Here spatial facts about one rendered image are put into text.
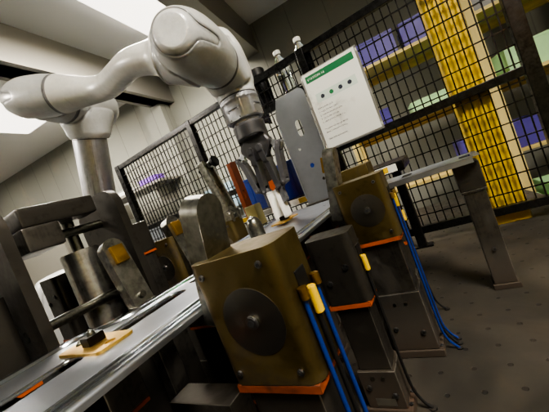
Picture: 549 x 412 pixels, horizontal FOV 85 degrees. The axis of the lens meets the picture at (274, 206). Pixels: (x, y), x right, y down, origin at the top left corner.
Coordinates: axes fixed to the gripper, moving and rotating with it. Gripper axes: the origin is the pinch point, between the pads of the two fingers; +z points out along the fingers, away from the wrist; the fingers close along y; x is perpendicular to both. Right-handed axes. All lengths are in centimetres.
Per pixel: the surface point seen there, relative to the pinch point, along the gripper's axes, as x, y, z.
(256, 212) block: 6.0, -11.0, 0.5
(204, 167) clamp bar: -1.9, -15.1, -15.2
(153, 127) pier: 230, -261, -136
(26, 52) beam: 81, -205, -173
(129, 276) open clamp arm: -33.0, -12.4, 1.0
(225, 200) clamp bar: 0.2, -14.5, -5.5
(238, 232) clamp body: -1.9, -13.0, 3.2
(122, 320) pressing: -41.5, -3.4, 4.5
